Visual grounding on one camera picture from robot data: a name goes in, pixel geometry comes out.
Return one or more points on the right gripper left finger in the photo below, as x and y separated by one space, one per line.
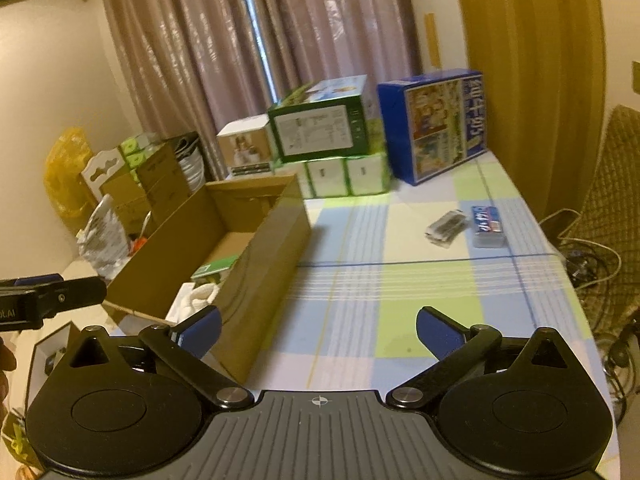
181 349

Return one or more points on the silver sachet packets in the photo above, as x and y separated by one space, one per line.
443 231

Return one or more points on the blue milk carton box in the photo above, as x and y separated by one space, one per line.
433 122

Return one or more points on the white cutout box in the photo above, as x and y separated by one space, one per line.
100 167

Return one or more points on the black headset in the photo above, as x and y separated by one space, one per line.
620 363

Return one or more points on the plaid bed sheet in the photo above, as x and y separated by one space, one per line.
349 318

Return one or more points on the white knitted glove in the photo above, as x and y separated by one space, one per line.
191 298

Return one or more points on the pink curtain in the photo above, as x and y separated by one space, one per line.
195 65

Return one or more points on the yellow plastic bag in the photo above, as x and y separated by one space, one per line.
65 186

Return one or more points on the white box with picture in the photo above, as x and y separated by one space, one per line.
246 146

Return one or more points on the dark green printed box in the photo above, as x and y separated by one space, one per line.
325 118

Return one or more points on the green white medicine spray box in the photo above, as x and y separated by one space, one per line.
214 271

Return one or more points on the green white tissue pack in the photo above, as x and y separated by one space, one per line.
299 170
328 177
368 174

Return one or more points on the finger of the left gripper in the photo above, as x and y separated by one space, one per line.
65 294

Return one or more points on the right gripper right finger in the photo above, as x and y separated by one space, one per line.
458 350

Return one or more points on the brown cardboard box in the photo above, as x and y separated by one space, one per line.
258 227

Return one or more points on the wooden wardrobe panel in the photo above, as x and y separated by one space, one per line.
544 71

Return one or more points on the blue flat pack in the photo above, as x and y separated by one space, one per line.
488 230

